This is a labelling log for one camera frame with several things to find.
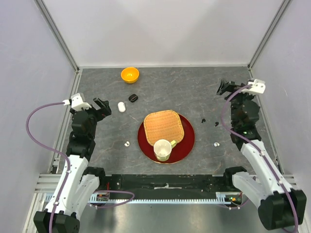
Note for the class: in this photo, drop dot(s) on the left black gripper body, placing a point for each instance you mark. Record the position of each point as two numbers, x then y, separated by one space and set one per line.
94 114

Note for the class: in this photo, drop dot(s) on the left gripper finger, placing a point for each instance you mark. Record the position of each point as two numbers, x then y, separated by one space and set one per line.
106 110
99 102

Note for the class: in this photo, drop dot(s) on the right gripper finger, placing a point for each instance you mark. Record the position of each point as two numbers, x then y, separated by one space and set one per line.
223 84
230 89

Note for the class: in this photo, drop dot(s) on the white earbud charging case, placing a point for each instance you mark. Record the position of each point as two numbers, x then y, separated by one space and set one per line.
121 107

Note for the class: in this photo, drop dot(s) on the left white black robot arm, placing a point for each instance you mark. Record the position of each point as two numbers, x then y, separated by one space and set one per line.
78 181

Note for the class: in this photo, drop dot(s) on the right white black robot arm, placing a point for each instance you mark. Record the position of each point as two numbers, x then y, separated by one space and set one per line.
279 205

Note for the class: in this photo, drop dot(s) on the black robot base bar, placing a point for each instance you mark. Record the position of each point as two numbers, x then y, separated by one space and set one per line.
129 182

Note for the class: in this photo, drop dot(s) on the black earbud charging case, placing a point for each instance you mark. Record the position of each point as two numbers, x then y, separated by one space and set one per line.
133 98

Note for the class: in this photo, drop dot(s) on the orange bowl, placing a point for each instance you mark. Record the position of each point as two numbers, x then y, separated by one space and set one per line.
130 75

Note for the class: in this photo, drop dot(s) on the woven bamboo tray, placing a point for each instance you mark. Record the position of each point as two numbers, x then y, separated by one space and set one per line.
163 125

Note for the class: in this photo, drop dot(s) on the cream mug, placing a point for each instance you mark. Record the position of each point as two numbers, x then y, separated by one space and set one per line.
163 148

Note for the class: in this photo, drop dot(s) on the red round plate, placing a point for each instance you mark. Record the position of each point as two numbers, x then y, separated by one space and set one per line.
179 152

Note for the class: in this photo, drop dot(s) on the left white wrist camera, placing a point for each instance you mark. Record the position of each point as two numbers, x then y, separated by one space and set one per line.
77 102

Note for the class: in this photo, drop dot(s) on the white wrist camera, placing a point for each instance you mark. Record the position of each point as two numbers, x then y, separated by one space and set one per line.
77 102
256 87

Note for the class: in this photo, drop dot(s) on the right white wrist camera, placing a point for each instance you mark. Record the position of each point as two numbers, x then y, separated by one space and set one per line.
256 87

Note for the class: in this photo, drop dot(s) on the white slotted cable duct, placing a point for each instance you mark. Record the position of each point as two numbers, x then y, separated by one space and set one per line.
221 199

